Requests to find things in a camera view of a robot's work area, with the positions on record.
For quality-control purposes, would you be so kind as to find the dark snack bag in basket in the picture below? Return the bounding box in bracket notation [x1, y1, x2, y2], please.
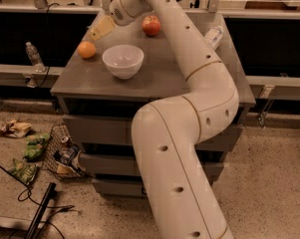
[53, 144, 84, 173]

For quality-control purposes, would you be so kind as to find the green chip bag lower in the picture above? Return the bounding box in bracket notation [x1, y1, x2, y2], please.
[9, 159, 38, 185]

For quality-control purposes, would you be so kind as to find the brown snack wrapper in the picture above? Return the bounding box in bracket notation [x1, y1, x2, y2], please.
[0, 120, 32, 138]

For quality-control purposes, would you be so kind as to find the orange fruit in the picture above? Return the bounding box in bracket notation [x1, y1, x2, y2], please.
[77, 41, 96, 59]

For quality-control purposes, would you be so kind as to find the black bar stand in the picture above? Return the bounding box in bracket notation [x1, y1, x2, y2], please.
[24, 182, 56, 239]

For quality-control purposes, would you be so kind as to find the middle grey drawer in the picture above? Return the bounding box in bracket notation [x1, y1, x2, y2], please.
[79, 150, 223, 183]

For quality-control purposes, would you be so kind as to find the green chip bag upper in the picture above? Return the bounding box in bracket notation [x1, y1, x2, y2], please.
[23, 133, 50, 161]

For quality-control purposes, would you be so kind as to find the small standing water bottle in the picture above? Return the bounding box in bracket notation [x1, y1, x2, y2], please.
[26, 42, 46, 73]

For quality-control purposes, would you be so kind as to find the black floor cable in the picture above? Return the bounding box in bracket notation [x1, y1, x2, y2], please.
[0, 156, 76, 239]

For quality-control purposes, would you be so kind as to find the clear plastic bottle lying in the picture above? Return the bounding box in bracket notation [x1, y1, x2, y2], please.
[204, 26, 223, 50]

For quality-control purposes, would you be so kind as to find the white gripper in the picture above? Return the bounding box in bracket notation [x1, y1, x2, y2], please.
[89, 0, 151, 41]

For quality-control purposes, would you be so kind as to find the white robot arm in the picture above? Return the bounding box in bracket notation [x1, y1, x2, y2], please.
[90, 0, 239, 239]

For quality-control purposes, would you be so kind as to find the white ceramic bowl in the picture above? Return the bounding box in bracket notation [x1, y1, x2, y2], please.
[102, 45, 145, 80]

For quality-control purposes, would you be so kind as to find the top grey drawer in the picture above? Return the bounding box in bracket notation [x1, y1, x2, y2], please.
[63, 115, 242, 152]

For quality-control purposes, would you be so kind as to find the bottom grey drawer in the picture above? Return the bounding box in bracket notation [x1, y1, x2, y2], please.
[92, 178, 147, 197]

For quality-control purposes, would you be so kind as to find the soda can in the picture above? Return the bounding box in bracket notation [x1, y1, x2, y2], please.
[61, 136, 72, 147]

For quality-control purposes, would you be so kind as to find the grey drawer cabinet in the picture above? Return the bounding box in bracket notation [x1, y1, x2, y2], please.
[51, 11, 255, 184]

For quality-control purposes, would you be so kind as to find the wire mesh basket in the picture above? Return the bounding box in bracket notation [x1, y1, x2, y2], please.
[43, 124, 86, 180]

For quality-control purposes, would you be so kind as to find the red apple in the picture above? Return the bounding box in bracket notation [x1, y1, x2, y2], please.
[142, 15, 160, 37]

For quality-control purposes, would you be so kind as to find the green chip bag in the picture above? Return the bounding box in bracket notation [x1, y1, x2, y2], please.
[23, 133, 50, 161]
[9, 159, 38, 185]

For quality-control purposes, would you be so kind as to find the grey drawer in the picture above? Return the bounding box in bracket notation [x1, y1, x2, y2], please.
[92, 178, 147, 197]
[63, 115, 242, 152]
[79, 150, 223, 183]

